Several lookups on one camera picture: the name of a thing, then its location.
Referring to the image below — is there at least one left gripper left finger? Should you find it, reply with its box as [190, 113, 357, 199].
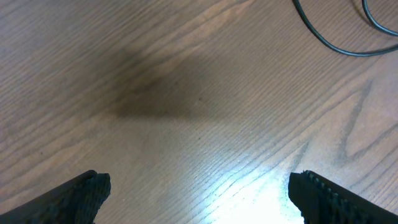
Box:
[1, 170, 111, 224]

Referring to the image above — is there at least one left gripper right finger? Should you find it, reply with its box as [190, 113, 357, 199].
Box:
[288, 170, 397, 224]

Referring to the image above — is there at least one black thin cable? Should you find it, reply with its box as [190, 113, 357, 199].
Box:
[292, 0, 398, 58]

